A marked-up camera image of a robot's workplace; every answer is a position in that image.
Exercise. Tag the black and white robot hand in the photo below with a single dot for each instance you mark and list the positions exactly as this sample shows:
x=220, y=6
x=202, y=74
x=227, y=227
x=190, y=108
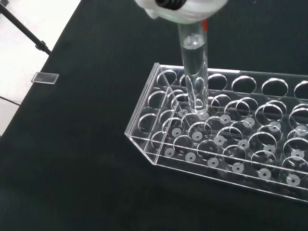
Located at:
x=192, y=12

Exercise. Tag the clear acrylic test tube rack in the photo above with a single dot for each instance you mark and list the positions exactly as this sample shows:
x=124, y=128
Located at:
x=240, y=96

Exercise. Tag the small clear cloth clip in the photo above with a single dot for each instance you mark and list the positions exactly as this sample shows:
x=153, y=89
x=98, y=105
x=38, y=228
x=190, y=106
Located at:
x=47, y=78

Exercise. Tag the black tripod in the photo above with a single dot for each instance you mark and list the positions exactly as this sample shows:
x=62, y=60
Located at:
x=24, y=29

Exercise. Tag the black bench cloth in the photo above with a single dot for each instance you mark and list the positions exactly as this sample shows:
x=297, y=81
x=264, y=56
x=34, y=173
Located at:
x=84, y=168

